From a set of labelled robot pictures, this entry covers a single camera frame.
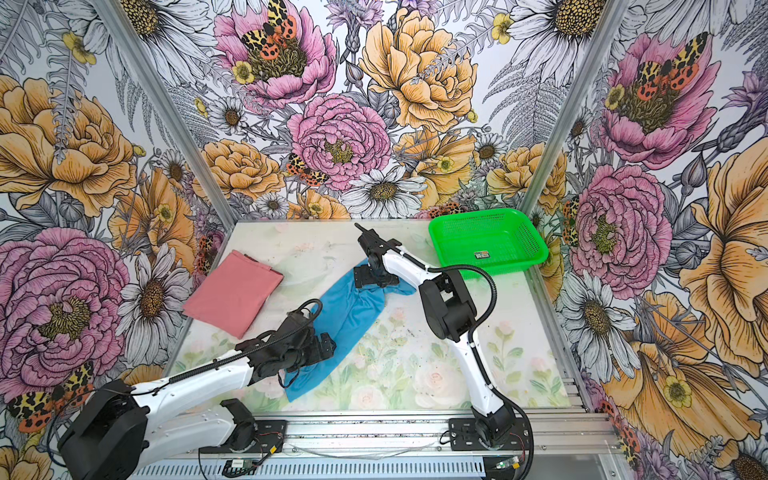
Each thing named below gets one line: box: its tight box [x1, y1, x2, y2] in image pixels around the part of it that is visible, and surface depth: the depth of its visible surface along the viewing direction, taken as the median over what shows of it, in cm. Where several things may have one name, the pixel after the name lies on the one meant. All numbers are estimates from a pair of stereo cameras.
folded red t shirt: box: [183, 250, 284, 340], surface depth 96 cm
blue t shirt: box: [286, 275, 417, 403], surface depth 93 cm
